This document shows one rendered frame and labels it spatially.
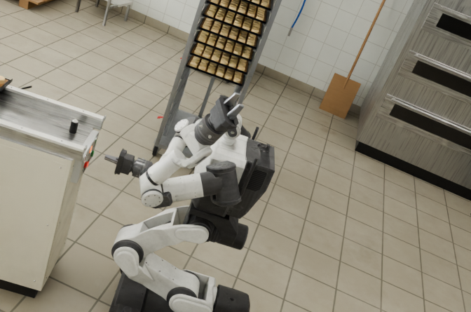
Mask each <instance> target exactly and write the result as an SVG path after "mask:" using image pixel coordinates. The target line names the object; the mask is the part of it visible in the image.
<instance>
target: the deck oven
mask: <svg viewBox="0 0 471 312"><path fill-rule="evenodd" d="M355 151H357V152H360V153H361V154H364V155H366V156H368V157H371V158H373V159H376V160H377V161H380V162H382V163H385V164H387V165H389V166H392V167H394V168H397V169H398V170H401V171H403V172H405V173H408V174H410V175H413V176H414V177H417V178H419V179H422V180H424V181H426V182H429V183H431V184H434V185H435V186H438V187H440V188H442V189H445V190H447V191H450V192H451V193H453V194H456V195H458V196H461V197H463V198H466V199H468V200H469V201H471V0H414V1H413V3H412V5H411V7H410V9H409V11H408V13H407V15H406V17H405V19H404V21H403V23H402V25H401V27H400V29H399V31H398V33H397V35H396V37H395V39H394V41H393V43H392V45H391V47H390V49H389V51H388V53H387V55H386V57H385V60H384V61H383V64H382V65H381V68H380V69H379V71H378V74H377V75H376V78H375V79H374V82H373V83H372V85H371V88H370V89H369V92H368V93H367V96H366V97H365V99H364V102H363V103H362V106H361V109H360V118H359V123H358V129H357V138H356V144H355Z"/></svg>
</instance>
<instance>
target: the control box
mask: <svg viewBox="0 0 471 312"><path fill-rule="evenodd" d="M98 135H99V132H98V131H96V130H92V131H91V133H90V134H89V136H88V138H87V139H86V141H85V142H84V143H83V146H86V145H87V149H86V151H85V152H84V154H83V159H82V160H81V162H80V161H76V160H75V163H74V168H73V171H72V174H71V179H70V182H73V183H75V184H76V183H77V182H78V181H79V179H80V178H81V175H82V174H83V173H84V172H85V168H84V165H85V162H86V161H87V162H88V161H89V162H90V160H91V158H92V157H91V156H90V155H91V153H92V150H93V151H94V150H95V145H96V143H95V140H96V139H97V137H98ZM91 146H93V147H92V149H91V152H90V148H91ZM86 155H87V157H86ZM85 157H86V160H85V162H84V159H85ZM86 168H87V167H86Z"/></svg>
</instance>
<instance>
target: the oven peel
mask: <svg viewBox="0 0 471 312"><path fill-rule="evenodd" d="M384 3H385V0H382V3H381V5H380V7H379V9H378V12H377V14H376V16H375V18H374V21H373V22H372V24H371V27H370V28H369V31H368V33H367V35H366V37H365V39H364V42H363V44H362V46H361V48H360V51H359V53H358V54H357V57H356V59H355V61H354V63H353V65H352V68H351V70H350V72H349V74H348V77H347V78H346V77H344V76H342V75H339V74H337V73H334V76H333V78H332V80H331V83H330V84H329V87H328V89H327V92H326V93H325V96H324V98H323V100H322V102H321V104H320V107H319V109H322V110H324V111H327V112H329V113H330V114H333V115H335V116H338V117H340V118H343V119H345V117H346V115H347V113H348V111H349V109H350V106H351V104H352V103H353V100H354V99H355V96H356V94H357V92H358V90H359V88H360V86H361V83H358V82H356V81H353V80H351V79H350V76H351V74H352V72H353V70H354V68H355V65H356V64H357V61H358V59H359V57H360V55H361V52H362V50H363V48H364V46H365V44H366V42H367V39H368V38H369V35H370V33H371V31H372V29H373V27H374V25H375V22H376V20H377V18H378V16H379V13H380V12H381V9H382V7H383V5H384Z"/></svg>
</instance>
